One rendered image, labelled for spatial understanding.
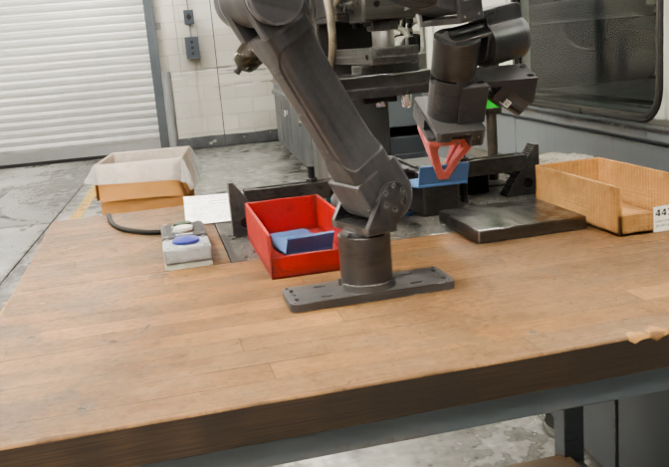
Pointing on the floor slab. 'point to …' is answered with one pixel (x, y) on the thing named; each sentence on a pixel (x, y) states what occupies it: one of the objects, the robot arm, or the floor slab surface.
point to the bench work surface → (317, 348)
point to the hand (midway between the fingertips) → (442, 172)
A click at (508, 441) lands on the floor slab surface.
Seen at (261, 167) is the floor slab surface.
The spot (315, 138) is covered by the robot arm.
